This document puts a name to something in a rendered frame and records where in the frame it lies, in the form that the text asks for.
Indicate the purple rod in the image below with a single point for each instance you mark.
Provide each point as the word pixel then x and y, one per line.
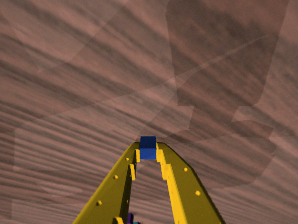
pixel 130 218

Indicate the small blue cube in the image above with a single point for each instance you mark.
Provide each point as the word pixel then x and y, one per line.
pixel 148 147

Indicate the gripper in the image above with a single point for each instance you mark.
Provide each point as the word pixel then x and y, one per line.
pixel 191 203

